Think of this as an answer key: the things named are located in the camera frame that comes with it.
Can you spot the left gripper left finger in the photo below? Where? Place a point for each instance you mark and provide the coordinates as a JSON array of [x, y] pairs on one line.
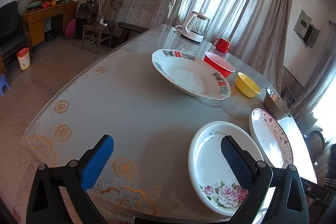
[[46, 204]]

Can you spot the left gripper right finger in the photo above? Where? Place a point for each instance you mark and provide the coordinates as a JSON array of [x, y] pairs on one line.
[[288, 204]]

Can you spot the stainless steel bowl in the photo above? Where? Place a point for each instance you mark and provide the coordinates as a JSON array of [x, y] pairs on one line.
[[275, 105]]

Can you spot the yellow plastic bowl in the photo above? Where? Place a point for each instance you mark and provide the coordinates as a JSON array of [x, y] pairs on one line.
[[247, 86]]

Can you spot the dragon pattern white plate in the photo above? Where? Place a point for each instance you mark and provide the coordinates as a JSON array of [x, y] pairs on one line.
[[191, 75]]

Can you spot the purple floral white plate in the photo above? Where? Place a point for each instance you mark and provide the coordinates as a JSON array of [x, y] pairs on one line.
[[270, 138]]

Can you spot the rose pattern white plate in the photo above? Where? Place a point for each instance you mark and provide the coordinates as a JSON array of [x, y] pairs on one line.
[[210, 174]]

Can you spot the side window curtain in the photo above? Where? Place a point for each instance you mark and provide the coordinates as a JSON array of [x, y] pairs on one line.
[[318, 83]]

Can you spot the blue plastic stool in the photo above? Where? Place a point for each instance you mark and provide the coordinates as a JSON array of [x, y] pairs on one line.
[[4, 85]]

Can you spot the white patterned waste bin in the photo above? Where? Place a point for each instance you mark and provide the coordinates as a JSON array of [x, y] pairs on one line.
[[24, 59]]

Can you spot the red plastic bowl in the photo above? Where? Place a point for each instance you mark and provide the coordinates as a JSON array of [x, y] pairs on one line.
[[217, 62]]

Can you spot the red mug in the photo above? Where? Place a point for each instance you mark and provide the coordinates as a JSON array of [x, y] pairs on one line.
[[222, 45]]

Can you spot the black sofa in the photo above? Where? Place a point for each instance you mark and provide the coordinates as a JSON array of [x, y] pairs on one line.
[[13, 32]]

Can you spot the pink bag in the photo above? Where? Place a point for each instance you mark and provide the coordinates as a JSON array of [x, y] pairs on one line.
[[70, 29]]

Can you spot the wooden desk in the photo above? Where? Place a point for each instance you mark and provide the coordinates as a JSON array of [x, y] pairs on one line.
[[62, 14]]

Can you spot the white power strip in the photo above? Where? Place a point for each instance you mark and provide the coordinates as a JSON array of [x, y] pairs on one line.
[[103, 22]]

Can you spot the dark wooden bench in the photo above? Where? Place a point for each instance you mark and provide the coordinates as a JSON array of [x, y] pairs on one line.
[[127, 29]]

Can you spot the white electric glass kettle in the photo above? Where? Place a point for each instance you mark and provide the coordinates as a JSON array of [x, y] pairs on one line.
[[194, 26]]

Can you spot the wooden chair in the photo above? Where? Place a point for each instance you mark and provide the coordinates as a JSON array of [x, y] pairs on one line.
[[102, 31]]

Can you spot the beige window curtain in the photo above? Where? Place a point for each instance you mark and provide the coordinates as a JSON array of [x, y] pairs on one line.
[[256, 29]]

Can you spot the wall electrical box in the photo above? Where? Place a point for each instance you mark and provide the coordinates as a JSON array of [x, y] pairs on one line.
[[306, 32]]

